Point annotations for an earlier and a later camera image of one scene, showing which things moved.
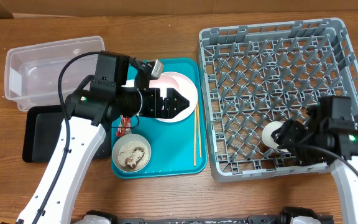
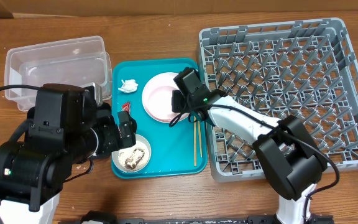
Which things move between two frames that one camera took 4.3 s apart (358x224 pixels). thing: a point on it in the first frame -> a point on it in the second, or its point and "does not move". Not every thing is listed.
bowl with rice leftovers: (131, 152) does not move
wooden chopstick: (199, 130) does not move
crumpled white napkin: (130, 83) does not move
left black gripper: (155, 109) -> (112, 140)
